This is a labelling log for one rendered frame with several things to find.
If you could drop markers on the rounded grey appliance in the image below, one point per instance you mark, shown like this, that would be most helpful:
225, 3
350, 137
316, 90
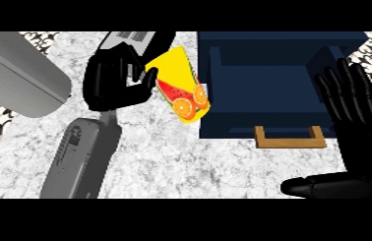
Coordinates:
28, 77

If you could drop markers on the yellow fruit print cup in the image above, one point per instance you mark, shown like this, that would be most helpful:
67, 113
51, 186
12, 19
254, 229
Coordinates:
175, 74

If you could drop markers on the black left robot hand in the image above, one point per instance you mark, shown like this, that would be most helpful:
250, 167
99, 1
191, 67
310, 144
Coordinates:
110, 87

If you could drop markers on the grey and black appliance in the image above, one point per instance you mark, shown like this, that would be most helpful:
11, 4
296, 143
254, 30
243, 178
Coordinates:
127, 38

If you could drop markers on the navy blue drawer front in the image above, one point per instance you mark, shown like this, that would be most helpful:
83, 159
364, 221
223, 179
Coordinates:
228, 125

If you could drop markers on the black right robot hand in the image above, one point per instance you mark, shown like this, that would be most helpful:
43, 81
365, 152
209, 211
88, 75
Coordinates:
356, 146

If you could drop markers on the navy blue drawer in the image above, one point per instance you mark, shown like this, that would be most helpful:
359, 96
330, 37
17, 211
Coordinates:
228, 125
262, 84

